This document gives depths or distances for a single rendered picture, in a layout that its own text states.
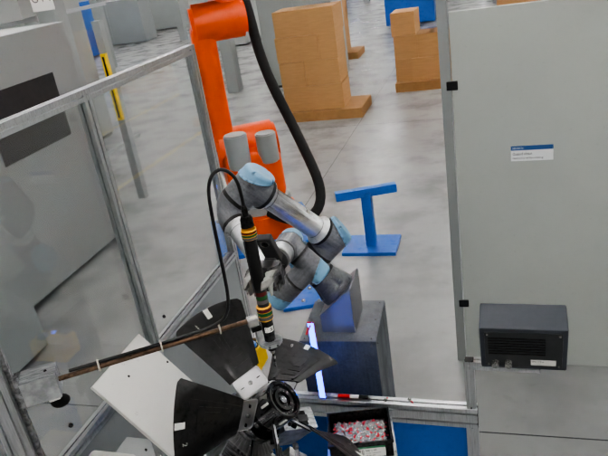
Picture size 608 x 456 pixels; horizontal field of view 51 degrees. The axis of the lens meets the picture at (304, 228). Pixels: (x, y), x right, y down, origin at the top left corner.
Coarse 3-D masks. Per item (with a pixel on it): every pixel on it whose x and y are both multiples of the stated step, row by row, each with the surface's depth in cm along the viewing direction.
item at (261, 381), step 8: (256, 368) 187; (248, 376) 187; (256, 376) 186; (264, 376) 186; (240, 384) 186; (248, 384) 186; (256, 384) 186; (264, 384) 186; (240, 392) 185; (248, 392) 185; (256, 392) 185
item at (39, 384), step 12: (24, 372) 168; (36, 372) 167; (48, 372) 166; (24, 384) 163; (36, 384) 164; (48, 384) 165; (60, 384) 169; (24, 396) 164; (36, 396) 165; (48, 396) 166; (60, 396) 167
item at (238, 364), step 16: (224, 304) 196; (240, 304) 197; (192, 320) 191; (208, 320) 192; (224, 320) 192; (240, 320) 193; (176, 336) 188; (208, 336) 190; (224, 336) 190; (240, 336) 191; (208, 352) 188; (224, 352) 188; (240, 352) 188; (224, 368) 187; (240, 368) 187
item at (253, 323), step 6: (246, 318) 182; (252, 324) 181; (258, 324) 182; (252, 330) 181; (258, 330) 182; (258, 336) 183; (276, 336) 187; (258, 342) 184; (264, 342) 184; (270, 342) 185; (276, 342) 184; (264, 348) 184; (270, 348) 183
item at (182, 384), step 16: (176, 384) 161; (192, 384) 163; (176, 400) 159; (192, 400) 162; (208, 400) 166; (224, 400) 170; (240, 400) 174; (176, 416) 159; (192, 416) 162; (208, 416) 165; (224, 416) 170; (240, 416) 175; (176, 432) 158; (192, 432) 162; (208, 432) 166; (224, 432) 171; (176, 448) 158; (192, 448) 162; (208, 448) 167
